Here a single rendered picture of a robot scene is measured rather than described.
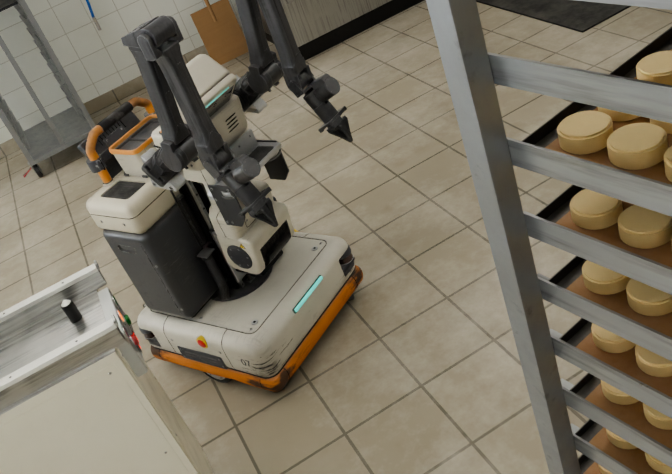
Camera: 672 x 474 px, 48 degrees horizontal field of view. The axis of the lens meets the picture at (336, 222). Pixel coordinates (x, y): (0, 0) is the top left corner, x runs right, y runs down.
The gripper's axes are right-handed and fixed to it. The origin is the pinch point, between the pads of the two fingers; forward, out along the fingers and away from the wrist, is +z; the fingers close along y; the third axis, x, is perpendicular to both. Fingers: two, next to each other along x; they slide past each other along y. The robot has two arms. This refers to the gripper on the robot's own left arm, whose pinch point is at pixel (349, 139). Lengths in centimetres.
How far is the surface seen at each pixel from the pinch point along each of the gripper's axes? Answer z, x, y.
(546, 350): 8, -120, -108
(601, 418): 19, -121, -109
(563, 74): -21, -144, -110
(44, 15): -156, 308, 139
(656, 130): -11, -145, -104
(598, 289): 3, -130, -106
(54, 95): -114, 342, 120
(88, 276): -25, 21, -85
